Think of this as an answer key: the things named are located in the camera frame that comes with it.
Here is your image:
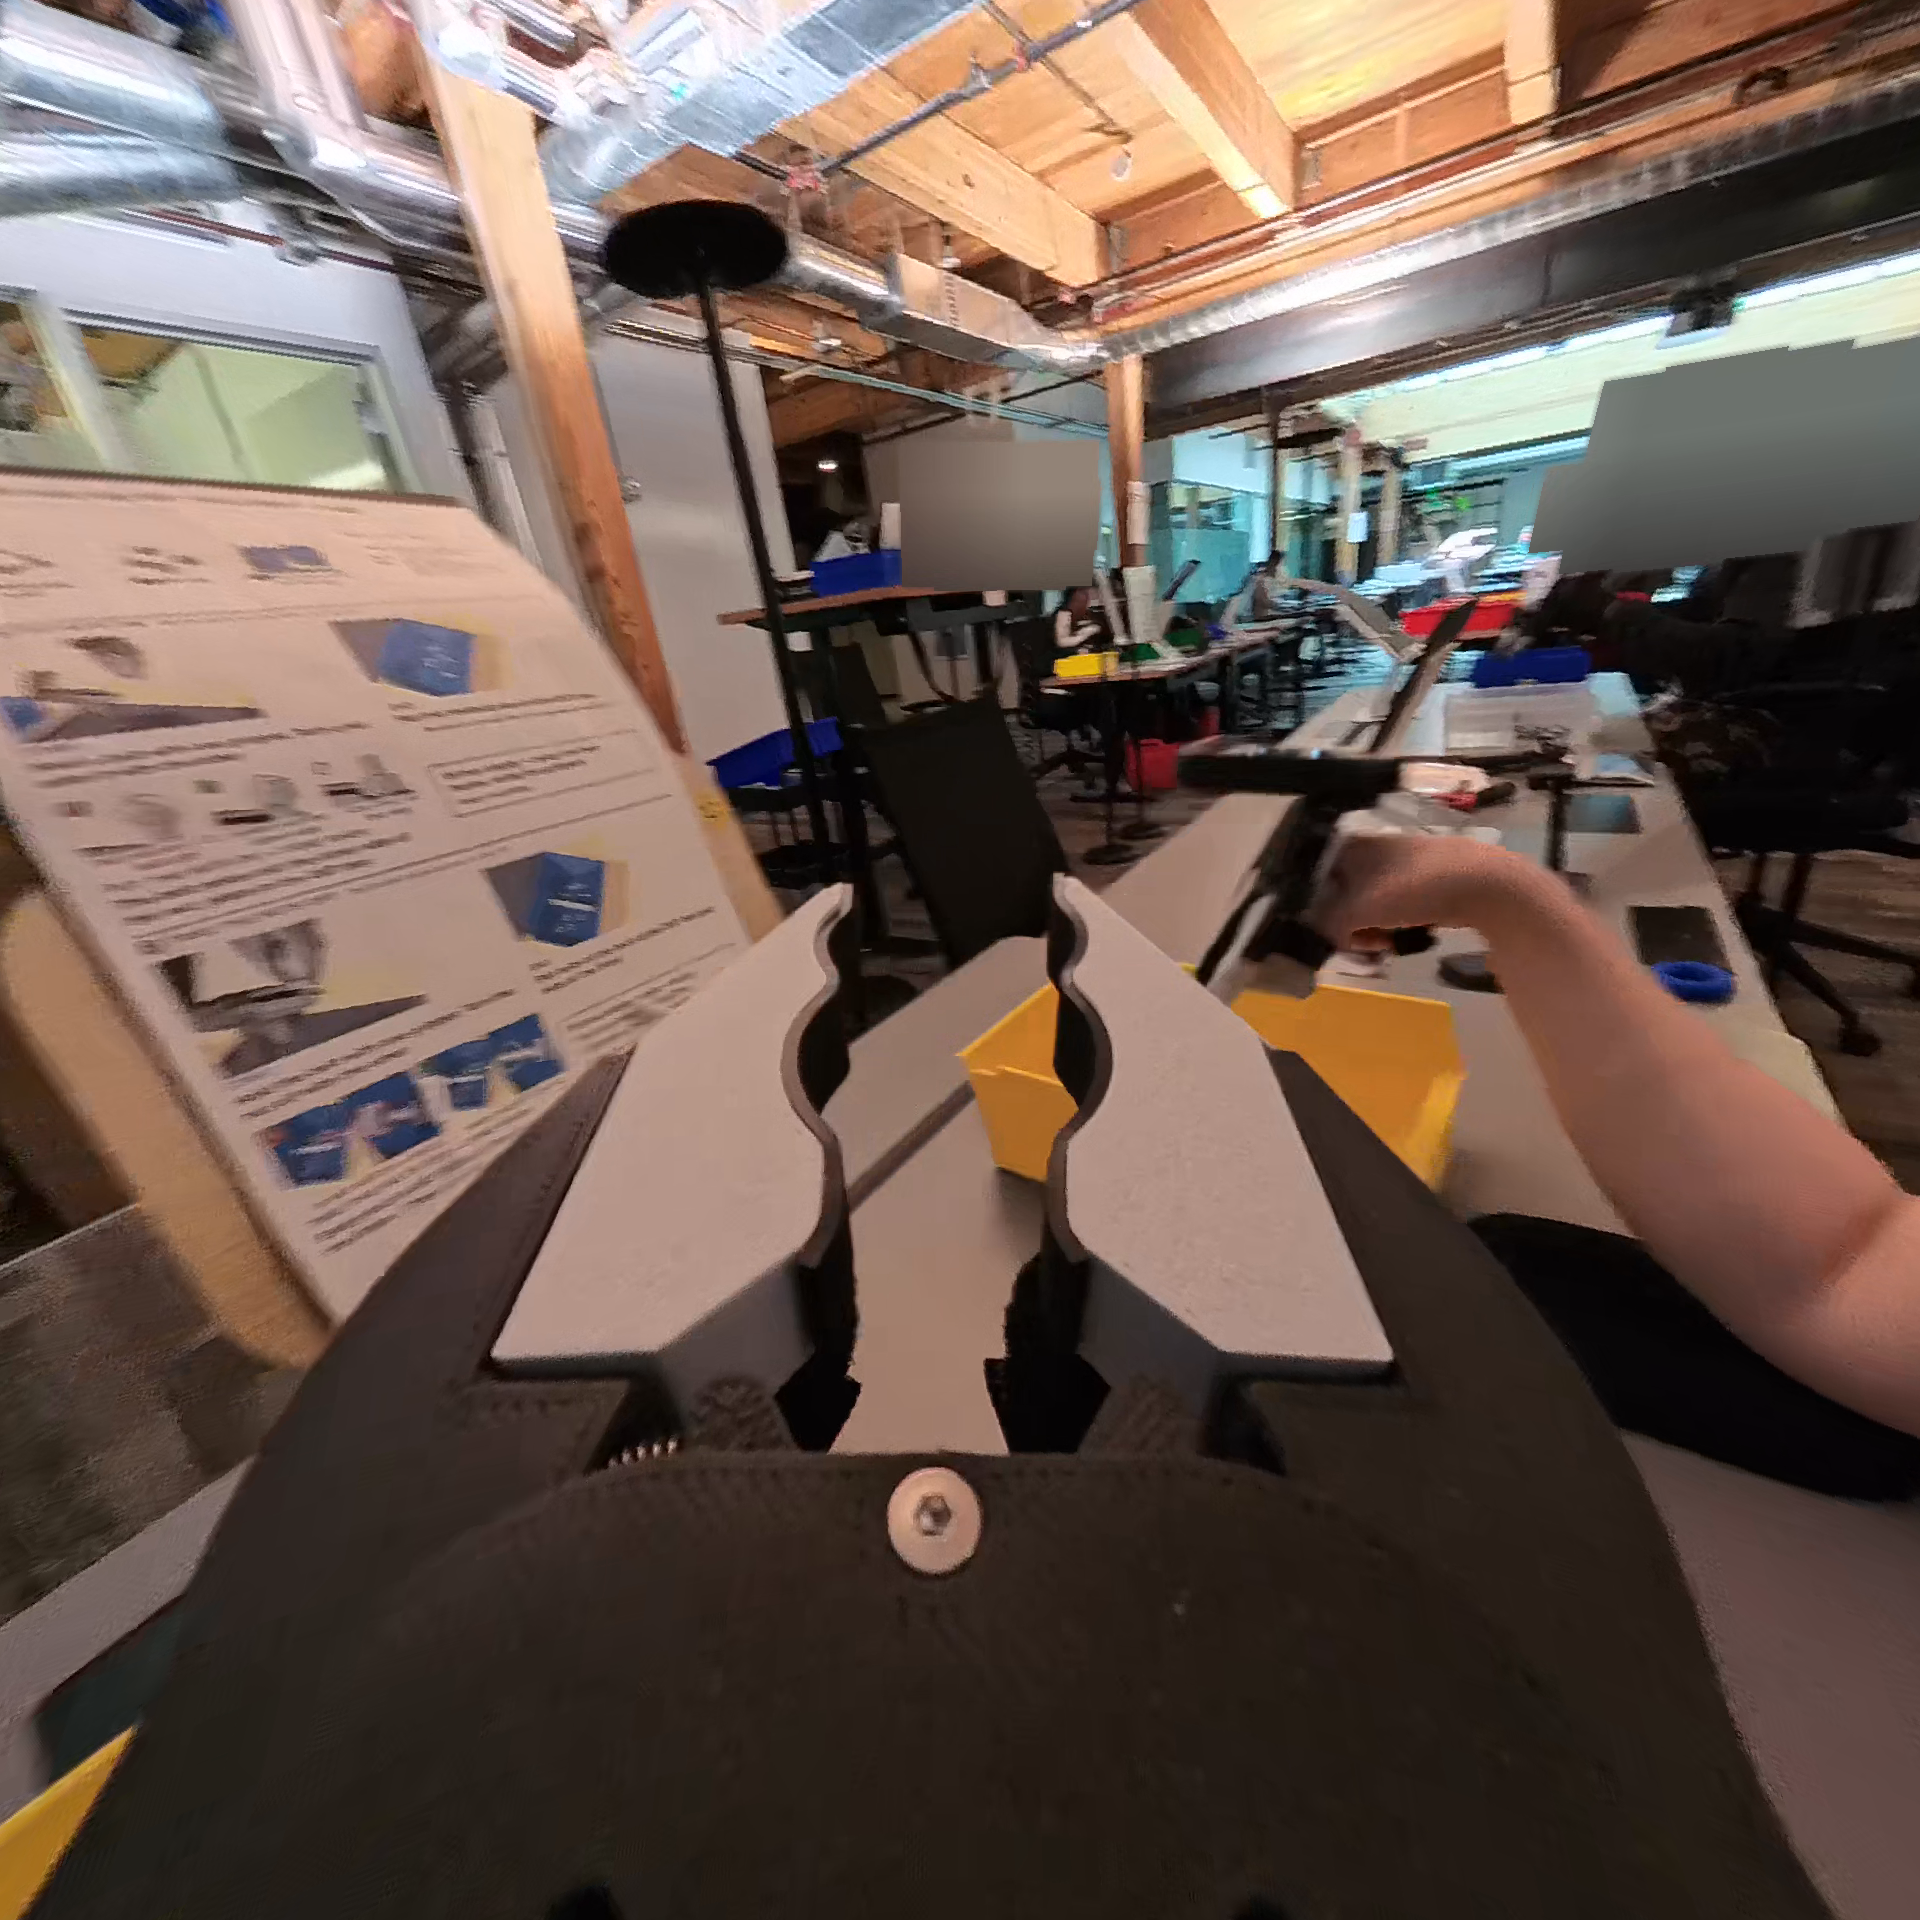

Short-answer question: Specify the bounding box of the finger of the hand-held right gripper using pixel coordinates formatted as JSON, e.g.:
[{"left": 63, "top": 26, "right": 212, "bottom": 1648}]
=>
[{"left": 1198, "top": 906, "right": 1310, "bottom": 1007}]

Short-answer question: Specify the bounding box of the instruction sheet on wooden board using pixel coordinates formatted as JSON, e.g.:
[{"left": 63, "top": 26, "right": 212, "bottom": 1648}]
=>
[{"left": 0, "top": 464, "right": 783, "bottom": 1368}]

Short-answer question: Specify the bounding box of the tall wooden-top standing desk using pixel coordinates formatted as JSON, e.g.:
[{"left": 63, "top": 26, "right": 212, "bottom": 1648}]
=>
[{"left": 717, "top": 585, "right": 1052, "bottom": 706}]

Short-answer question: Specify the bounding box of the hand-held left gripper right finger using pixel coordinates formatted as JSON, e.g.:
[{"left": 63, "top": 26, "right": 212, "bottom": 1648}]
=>
[{"left": 983, "top": 873, "right": 1402, "bottom": 1454}]

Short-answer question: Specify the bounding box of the black mesh office chair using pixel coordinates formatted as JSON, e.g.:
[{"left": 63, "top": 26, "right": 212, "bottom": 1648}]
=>
[{"left": 847, "top": 691, "right": 1075, "bottom": 974}]

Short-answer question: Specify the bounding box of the black wire utility cart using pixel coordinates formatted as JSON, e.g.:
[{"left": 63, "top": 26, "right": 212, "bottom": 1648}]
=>
[{"left": 721, "top": 779, "right": 874, "bottom": 903}]

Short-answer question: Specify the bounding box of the yellow bin with black divider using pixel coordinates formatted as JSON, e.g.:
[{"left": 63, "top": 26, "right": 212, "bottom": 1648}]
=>
[{"left": 0, "top": 1726, "right": 140, "bottom": 1920}]

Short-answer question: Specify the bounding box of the printed instruction sheet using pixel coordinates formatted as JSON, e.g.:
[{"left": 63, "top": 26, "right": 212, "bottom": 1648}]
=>
[{"left": 0, "top": 471, "right": 753, "bottom": 1321}]

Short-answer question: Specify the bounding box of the person's right hand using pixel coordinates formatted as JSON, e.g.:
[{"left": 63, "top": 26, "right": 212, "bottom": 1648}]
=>
[{"left": 1319, "top": 830, "right": 1537, "bottom": 963}]

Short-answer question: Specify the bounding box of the person's right forearm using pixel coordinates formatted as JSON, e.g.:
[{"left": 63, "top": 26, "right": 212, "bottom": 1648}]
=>
[{"left": 1477, "top": 861, "right": 1920, "bottom": 1432}]

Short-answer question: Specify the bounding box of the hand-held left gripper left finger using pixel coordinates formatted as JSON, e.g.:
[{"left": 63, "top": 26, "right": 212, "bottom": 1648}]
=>
[{"left": 490, "top": 885, "right": 874, "bottom": 1454}]

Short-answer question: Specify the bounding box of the wooden office desk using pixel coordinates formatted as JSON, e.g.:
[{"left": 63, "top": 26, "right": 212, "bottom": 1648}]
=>
[{"left": 1043, "top": 614, "right": 1322, "bottom": 752}]

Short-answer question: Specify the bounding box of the white metal stand base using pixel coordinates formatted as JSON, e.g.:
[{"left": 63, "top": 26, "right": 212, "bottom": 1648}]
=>
[{"left": 1294, "top": 598, "right": 1489, "bottom": 758}]

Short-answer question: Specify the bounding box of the black stanchion post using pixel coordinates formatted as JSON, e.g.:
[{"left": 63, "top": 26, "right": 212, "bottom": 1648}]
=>
[{"left": 1084, "top": 680, "right": 1142, "bottom": 867}]

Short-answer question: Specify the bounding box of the yellow undivided bin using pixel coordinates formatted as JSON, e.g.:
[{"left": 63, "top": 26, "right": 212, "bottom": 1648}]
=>
[{"left": 959, "top": 978, "right": 1469, "bottom": 1192}]

